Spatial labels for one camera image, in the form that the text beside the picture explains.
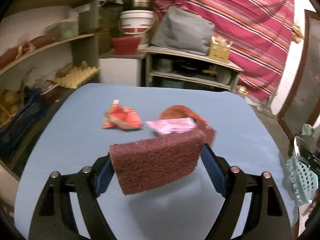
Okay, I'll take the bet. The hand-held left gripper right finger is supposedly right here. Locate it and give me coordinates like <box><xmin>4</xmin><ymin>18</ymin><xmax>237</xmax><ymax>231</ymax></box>
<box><xmin>201</xmin><ymin>143</ymin><xmax>293</xmax><ymax>240</ymax></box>

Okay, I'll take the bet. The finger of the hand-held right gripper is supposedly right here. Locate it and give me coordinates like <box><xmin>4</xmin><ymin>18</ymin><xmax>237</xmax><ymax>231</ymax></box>
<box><xmin>297</xmin><ymin>147</ymin><xmax>320</xmax><ymax>176</ymax></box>

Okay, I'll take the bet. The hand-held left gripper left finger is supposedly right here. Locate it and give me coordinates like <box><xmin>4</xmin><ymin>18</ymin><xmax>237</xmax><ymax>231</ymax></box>
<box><xmin>29</xmin><ymin>154</ymin><xmax>118</xmax><ymax>240</ymax></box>

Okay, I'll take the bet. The black snack packet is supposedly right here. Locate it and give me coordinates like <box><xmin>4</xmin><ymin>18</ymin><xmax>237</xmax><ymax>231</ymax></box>
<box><xmin>294</xmin><ymin>134</ymin><xmax>316</xmax><ymax>155</ymax></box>

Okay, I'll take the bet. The teal plastic laundry basket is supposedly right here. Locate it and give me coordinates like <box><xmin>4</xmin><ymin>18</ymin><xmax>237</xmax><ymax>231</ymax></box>
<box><xmin>286</xmin><ymin>152</ymin><xmax>319</xmax><ymax>207</ymax></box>

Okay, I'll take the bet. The maroon scouring pad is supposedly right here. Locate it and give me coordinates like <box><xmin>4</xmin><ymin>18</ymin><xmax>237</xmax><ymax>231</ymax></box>
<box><xmin>109</xmin><ymin>129</ymin><xmax>206</xmax><ymax>196</ymax></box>

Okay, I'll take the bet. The red wrapper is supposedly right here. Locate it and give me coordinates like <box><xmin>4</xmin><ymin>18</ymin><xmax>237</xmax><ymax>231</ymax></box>
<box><xmin>102</xmin><ymin>99</ymin><xmax>143</xmax><ymax>130</ymax></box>

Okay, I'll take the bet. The dark red packet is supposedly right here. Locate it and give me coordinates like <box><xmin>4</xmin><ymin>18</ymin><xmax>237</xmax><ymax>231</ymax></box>
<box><xmin>196</xmin><ymin>119</ymin><xmax>217</xmax><ymax>147</ymax></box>

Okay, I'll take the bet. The pink plastic packet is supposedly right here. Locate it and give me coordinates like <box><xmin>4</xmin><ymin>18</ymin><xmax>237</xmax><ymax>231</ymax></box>
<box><xmin>145</xmin><ymin>117</ymin><xmax>198</xmax><ymax>137</ymax></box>

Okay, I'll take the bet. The brown round object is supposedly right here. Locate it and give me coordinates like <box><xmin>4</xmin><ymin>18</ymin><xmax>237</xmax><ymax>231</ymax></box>
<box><xmin>158</xmin><ymin>104</ymin><xmax>208</xmax><ymax>123</ymax></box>

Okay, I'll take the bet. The brown framed door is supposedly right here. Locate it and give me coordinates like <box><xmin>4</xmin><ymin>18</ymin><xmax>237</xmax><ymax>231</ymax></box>
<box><xmin>276</xmin><ymin>9</ymin><xmax>320</xmax><ymax>140</ymax></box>

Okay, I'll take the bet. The white enamel pot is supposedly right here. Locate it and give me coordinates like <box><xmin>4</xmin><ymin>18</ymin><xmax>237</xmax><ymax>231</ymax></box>
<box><xmin>217</xmin><ymin>69</ymin><xmax>232</xmax><ymax>84</ymax></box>

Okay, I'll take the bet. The blue plastic crate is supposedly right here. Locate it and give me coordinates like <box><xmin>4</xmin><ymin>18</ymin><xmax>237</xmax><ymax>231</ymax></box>
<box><xmin>0</xmin><ymin>91</ymin><xmax>48</xmax><ymax>155</ymax></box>

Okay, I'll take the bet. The yellow egg tray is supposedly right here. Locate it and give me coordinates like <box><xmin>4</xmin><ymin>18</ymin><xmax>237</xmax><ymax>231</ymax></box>
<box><xmin>54</xmin><ymin>66</ymin><xmax>100</xmax><ymax>89</ymax></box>

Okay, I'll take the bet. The black pan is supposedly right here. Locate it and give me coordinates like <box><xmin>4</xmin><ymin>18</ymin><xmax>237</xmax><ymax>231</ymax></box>
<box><xmin>175</xmin><ymin>61</ymin><xmax>200</xmax><ymax>72</ymax></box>

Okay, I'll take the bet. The white box cabinet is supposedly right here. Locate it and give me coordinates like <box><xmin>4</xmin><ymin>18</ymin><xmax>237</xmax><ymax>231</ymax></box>
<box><xmin>99</xmin><ymin>51</ymin><xmax>147</xmax><ymax>87</ymax></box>

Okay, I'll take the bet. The small steel pot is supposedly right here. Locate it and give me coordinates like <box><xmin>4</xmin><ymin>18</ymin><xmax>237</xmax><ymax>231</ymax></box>
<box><xmin>156</xmin><ymin>59</ymin><xmax>173</xmax><ymax>72</ymax></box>

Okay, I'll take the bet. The wooden side shelf unit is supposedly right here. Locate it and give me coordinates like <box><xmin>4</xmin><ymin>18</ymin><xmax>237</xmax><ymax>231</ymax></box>
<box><xmin>145</xmin><ymin>46</ymin><xmax>244</xmax><ymax>92</ymax></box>

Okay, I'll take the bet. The yellow chopstick holder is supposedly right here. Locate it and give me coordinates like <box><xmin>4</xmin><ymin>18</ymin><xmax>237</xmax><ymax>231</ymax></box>
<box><xmin>209</xmin><ymin>41</ymin><xmax>232</xmax><ymax>63</ymax></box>

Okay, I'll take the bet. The basket of potatoes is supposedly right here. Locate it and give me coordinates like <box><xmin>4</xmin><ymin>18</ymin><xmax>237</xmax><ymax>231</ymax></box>
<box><xmin>0</xmin><ymin>89</ymin><xmax>23</xmax><ymax>120</ymax></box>

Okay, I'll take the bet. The orange hanging cloth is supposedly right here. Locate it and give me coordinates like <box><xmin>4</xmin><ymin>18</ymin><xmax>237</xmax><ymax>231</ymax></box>
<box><xmin>291</xmin><ymin>24</ymin><xmax>304</xmax><ymax>43</ymax></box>

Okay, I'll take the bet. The red plastic basin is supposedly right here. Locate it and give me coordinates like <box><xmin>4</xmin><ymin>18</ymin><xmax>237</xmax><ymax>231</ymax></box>
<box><xmin>111</xmin><ymin>37</ymin><xmax>142</xmax><ymax>55</ymax></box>

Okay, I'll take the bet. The large yellow oil jug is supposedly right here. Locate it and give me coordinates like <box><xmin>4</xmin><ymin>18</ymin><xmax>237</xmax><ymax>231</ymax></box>
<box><xmin>97</xmin><ymin>27</ymin><xmax>112</xmax><ymax>54</ymax></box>

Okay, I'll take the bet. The grey fabric bag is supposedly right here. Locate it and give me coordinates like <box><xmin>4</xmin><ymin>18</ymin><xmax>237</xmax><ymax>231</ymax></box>
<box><xmin>150</xmin><ymin>6</ymin><xmax>215</xmax><ymax>57</ymax></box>

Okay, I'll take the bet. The red striped curtain cloth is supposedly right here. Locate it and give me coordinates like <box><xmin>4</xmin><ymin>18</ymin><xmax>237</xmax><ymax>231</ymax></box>
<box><xmin>152</xmin><ymin>0</ymin><xmax>295</xmax><ymax>103</ymax></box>

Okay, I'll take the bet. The red mesh produce bag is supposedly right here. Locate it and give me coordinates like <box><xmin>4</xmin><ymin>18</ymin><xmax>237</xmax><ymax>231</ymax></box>
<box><xmin>0</xmin><ymin>35</ymin><xmax>54</xmax><ymax>68</ymax></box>

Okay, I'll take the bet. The pale green container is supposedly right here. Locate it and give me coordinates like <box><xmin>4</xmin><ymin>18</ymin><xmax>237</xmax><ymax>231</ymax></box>
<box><xmin>59</xmin><ymin>20</ymin><xmax>79</xmax><ymax>39</ymax></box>

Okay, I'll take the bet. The white plastic bucket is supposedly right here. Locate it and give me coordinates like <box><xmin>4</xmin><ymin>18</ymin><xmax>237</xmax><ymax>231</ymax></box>
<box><xmin>118</xmin><ymin>10</ymin><xmax>155</xmax><ymax>35</ymax></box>

